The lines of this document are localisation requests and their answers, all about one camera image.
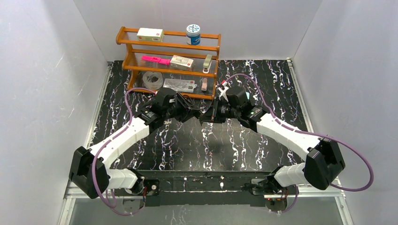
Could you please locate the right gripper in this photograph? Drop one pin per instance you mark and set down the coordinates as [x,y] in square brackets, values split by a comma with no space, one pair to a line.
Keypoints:
[213,112]

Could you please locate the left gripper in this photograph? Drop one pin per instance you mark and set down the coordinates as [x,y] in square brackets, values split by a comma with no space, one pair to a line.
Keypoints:
[181,107]

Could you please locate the black cable loop lock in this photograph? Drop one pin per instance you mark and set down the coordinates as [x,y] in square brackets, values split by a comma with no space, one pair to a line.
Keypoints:
[189,100]

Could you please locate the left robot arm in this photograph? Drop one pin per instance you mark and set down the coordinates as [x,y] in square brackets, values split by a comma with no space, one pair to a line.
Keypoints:
[91,167]

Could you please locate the flat packaged card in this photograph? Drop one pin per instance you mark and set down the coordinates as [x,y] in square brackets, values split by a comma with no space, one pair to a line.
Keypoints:
[180,85]

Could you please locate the clear tape roll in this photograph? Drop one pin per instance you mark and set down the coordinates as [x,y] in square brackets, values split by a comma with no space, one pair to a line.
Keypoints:
[153,80]

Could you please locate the wooden three-tier shelf rack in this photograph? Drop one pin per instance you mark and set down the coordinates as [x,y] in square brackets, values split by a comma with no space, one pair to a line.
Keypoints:
[174,43]

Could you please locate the beige small stapler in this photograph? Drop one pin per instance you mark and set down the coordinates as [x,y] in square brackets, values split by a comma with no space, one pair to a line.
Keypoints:
[207,64]

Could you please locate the white box middle shelf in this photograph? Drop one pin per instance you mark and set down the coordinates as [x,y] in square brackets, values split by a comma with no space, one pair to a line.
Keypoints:
[181,63]

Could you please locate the white box shelf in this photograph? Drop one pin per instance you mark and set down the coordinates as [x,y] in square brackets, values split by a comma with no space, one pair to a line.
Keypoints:
[181,63]
[150,35]

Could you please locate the pink flat tool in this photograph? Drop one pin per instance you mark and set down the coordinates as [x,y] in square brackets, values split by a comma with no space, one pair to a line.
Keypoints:
[156,60]

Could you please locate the blue round jar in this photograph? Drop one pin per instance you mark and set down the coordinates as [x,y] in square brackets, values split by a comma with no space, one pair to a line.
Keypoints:
[193,34]

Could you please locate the white box top shelf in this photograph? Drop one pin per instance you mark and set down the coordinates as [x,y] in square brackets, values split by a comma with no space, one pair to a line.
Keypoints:
[150,35]

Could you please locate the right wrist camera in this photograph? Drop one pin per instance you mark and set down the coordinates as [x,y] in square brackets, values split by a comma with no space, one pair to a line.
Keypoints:
[222,88]

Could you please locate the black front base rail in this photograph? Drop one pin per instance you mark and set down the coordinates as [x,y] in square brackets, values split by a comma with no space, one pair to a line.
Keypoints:
[214,188]

